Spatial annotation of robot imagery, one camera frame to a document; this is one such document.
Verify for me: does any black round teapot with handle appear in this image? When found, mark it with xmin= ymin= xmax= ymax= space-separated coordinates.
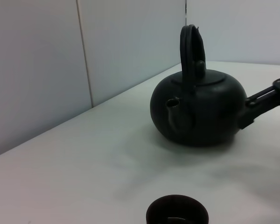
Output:
xmin=150 ymin=24 xmax=248 ymax=148

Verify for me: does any small dark teacup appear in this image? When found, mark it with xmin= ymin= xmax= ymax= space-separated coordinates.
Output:
xmin=146 ymin=194 xmax=210 ymax=224

